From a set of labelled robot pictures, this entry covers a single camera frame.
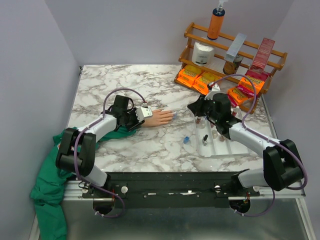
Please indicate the orange pink box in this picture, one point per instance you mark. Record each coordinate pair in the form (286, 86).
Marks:
(258, 79)
(237, 97)

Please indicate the red tall box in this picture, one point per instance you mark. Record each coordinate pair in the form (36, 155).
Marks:
(263, 53)

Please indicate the white organizer tray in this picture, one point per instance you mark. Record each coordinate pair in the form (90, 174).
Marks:
(218, 148)

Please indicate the clear polish bottle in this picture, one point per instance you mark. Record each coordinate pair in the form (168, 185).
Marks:
(214, 134)

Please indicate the blue nail polish bottle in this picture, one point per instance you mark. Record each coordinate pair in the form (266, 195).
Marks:
(186, 140)

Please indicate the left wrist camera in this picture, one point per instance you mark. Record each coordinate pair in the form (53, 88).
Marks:
(143, 112)

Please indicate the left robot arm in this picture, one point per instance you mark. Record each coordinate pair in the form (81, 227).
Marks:
(77, 149)

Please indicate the orange pink box upper right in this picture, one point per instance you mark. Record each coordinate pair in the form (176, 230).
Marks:
(258, 79)

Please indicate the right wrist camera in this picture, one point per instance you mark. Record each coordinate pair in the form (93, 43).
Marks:
(215, 89)

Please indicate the mannequin hand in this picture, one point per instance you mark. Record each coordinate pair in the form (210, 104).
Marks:
(159, 117)

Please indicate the dark glass jar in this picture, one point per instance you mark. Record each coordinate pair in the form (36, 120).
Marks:
(230, 68)

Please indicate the grey blue tall box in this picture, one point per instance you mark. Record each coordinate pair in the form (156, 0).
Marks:
(234, 48)

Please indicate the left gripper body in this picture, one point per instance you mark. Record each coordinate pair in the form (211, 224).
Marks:
(130, 120)

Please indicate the white jar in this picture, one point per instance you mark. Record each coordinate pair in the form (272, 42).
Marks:
(202, 53)

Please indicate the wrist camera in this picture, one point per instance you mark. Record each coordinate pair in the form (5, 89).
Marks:
(143, 112)
(215, 89)

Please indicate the orange pink box lower right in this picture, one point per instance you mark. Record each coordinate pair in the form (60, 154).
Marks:
(237, 97)

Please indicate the orange box far left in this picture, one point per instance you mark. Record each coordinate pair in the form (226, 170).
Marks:
(188, 75)

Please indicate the black cap glitter polish bottle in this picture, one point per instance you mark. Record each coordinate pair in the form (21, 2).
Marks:
(204, 140)

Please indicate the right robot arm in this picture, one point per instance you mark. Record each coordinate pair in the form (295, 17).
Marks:
(282, 165)

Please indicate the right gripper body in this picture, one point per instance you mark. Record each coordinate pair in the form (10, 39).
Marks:
(205, 108)

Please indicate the wooden shelf rack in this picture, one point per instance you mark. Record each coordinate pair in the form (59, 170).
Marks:
(275, 62)

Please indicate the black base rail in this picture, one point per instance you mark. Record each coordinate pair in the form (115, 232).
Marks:
(170, 190)

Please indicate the white polish bottle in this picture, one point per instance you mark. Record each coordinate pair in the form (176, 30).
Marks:
(202, 124)

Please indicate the green jacket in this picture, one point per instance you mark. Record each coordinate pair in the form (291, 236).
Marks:
(47, 195)

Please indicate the orange spray bottle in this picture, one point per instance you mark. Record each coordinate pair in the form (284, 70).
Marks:
(216, 21)

